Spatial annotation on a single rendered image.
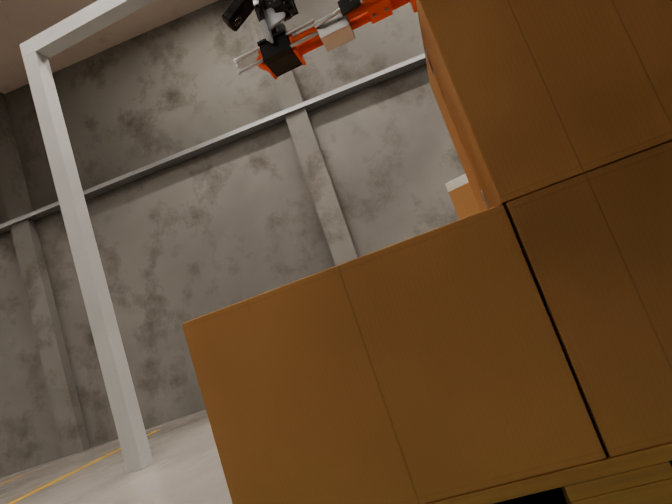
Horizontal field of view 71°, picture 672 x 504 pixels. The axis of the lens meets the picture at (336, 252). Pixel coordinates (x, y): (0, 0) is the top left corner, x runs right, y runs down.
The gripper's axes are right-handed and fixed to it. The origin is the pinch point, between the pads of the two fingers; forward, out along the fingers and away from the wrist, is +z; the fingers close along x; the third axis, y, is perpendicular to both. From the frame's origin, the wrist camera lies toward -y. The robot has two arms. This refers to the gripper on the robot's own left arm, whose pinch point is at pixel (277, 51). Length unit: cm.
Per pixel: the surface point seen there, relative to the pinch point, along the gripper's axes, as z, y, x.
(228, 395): 68, -24, -21
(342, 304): 60, 1, -21
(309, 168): -147, -113, 496
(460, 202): 20, 35, 174
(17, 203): -257, -537, 449
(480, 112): 38, 32, -20
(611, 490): 98, 29, -21
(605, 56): 38, 52, -20
